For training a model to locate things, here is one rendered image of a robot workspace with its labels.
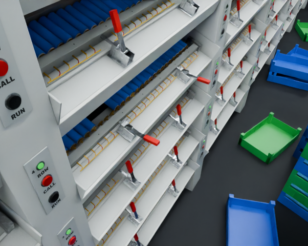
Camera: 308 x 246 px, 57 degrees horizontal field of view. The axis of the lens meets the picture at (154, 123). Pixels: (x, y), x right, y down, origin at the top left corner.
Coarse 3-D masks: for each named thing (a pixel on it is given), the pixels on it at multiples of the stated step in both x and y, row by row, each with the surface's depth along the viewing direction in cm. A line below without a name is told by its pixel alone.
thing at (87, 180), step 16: (192, 32) 88; (208, 48) 89; (192, 64) 86; (208, 64) 91; (176, 80) 79; (192, 80) 82; (160, 96) 74; (176, 96) 76; (144, 112) 69; (160, 112) 71; (96, 128) 62; (144, 128) 66; (80, 144) 59; (112, 144) 61; (128, 144) 63; (96, 160) 58; (112, 160) 59; (80, 176) 55; (96, 176) 56; (80, 192) 50
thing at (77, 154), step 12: (192, 48) 86; (180, 60) 81; (168, 72) 77; (156, 84) 72; (168, 84) 76; (144, 96) 69; (156, 96) 72; (132, 108) 66; (144, 108) 69; (108, 120) 62; (132, 120) 66; (96, 132) 59; (108, 132) 61; (84, 144) 56; (72, 156) 54; (84, 156) 56
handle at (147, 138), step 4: (132, 128) 61; (132, 132) 62; (136, 132) 62; (140, 136) 61; (144, 136) 61; (148, 136) 61; (144, 140) 61; (148, 140) 60; (152, 140) 60; (156, 140) 60; (156, 144) 60
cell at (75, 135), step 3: (72, 129) 58; (69, 132) 58; (72, 132) 58; (75, 132) 58; (66, 135) 58; (69, 135) 58; (72, 135) 57; (75, 135) 57; (78, 135) 58; (72, 138) 57; (75, 138) 57; (78, 138) 57; (81, 138) 58; (75, 141) 57; (78, 141) 58
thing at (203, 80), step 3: (186, 72) 78; (189, 75) 79; (192, 75) 79; (195, 78) 78; (198, 78) 77; (201, 78) 77; (204, 78) 77; (201, 81) 77; (204, 81) 77; (207, 81) 76; (210, 81) 77
